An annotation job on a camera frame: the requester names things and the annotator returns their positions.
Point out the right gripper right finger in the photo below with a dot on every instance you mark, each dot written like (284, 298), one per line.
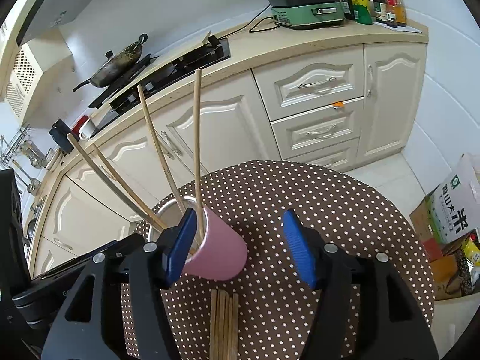
(390, 323)

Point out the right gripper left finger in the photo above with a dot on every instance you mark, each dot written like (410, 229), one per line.
(152, 268)

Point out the lone wooden chopstick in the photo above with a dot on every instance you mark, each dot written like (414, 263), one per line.
(82, 152)

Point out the pink cylindrical utensil holder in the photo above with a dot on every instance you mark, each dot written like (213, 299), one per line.
(213, 243)

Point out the brown polka dot tablecloth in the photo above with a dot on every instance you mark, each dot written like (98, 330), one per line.
(276, 308)

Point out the rice cardboard box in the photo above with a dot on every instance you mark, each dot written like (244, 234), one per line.
(450, 211)

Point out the white mug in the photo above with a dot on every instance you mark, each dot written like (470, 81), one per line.
(87, 130)

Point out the red container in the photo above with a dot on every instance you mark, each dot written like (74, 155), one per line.
(78, 124)

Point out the black knife block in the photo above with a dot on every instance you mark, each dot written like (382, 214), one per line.
(59, 133)

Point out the steel wok with lid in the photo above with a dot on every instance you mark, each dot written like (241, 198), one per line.
(116, 64)

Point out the black gas stove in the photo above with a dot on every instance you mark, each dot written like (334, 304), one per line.
(214, 51)

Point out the green electric grill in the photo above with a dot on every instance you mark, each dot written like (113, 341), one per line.
(307, 14)

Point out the red label sauce bottle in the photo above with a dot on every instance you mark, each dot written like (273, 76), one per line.
(391, 13)

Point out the wall utensil rack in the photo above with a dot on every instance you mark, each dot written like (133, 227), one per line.
(9, 149)

